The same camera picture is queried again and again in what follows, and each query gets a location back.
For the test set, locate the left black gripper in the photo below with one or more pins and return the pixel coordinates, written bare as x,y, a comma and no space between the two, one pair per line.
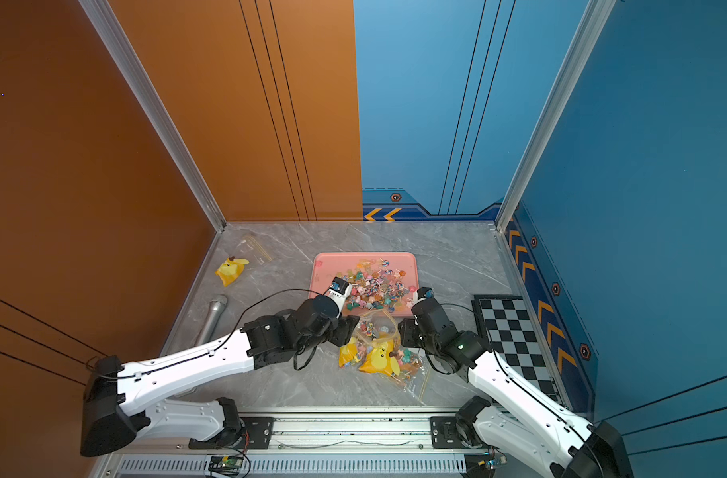
346,329

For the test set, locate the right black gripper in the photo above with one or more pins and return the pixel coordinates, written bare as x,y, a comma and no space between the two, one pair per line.
407,326

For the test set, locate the clear ziploc bag with candies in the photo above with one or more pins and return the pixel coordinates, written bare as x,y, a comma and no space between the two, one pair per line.
247,256

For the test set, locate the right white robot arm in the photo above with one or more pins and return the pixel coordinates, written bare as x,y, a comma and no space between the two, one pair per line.
510,413

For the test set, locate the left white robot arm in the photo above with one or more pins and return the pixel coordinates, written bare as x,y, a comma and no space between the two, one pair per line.
126,401

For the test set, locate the pink plastic tray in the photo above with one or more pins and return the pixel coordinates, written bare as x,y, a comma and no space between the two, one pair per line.
382,281

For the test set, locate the black white checkerboard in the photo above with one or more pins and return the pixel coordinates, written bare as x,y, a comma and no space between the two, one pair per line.
507,325

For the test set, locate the silver microphone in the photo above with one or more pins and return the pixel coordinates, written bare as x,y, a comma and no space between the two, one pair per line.
216,308

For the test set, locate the right green circuit board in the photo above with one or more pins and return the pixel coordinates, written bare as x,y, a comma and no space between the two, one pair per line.
483,466

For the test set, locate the green circuit board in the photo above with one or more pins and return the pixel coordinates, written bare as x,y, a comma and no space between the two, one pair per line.
225,466
483,466

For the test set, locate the left green circuit board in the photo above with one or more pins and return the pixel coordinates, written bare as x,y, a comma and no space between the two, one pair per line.
225,466

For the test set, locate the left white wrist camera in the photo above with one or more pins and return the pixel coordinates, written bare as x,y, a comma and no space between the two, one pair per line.
339,291

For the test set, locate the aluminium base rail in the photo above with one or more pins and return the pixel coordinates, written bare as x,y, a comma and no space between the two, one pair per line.
304,444

